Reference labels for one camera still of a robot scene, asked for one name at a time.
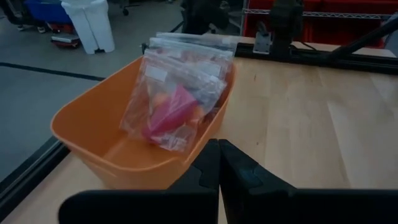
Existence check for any black diagonal frame strut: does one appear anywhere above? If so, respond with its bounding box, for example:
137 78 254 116
325 17 398 62

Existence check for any grey metal bracket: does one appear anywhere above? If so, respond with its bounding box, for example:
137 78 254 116
252 21 272 55

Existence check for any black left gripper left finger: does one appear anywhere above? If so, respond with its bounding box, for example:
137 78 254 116
58 139 221 224

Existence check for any pink elastic bandage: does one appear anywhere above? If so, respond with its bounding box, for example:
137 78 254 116
141 83 200 140

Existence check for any clear plastic zip bag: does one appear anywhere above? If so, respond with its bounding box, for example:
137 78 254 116
119 55 228 154
148 37 236 82
155 32 243 52

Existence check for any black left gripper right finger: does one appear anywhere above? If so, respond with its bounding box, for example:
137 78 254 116
218 140 398 224

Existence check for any dark office chair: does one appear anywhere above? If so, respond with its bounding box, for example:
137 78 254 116
180 0 231 35

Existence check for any blue plastic tote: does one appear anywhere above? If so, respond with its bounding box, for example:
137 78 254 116
24 0 75 25

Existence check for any orange plastic bin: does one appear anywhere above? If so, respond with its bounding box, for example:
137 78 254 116
50 55 238 191

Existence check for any white plastic trash bin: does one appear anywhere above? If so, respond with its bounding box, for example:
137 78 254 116
61 0 116 55

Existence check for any small red storage bin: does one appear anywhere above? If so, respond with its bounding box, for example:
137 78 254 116
243 0 272 39

